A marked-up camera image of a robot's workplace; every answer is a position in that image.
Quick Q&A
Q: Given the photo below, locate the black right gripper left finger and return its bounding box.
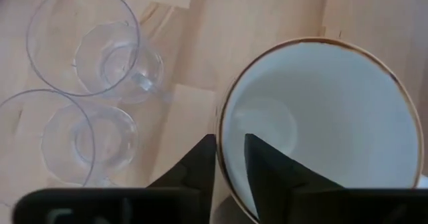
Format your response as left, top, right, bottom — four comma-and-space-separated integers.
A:
146, 133, 217, 189

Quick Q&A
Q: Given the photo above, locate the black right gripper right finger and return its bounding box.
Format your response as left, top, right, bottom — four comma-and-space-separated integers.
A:
243, 132, 344, 224

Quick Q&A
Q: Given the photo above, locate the white mug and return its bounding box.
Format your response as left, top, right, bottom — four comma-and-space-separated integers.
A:
215, 36, 428, 223

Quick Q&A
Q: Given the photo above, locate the clear plastic footed cup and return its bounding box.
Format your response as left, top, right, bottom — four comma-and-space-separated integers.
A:
25, 0, 165, 104
0, 88, 140, 188

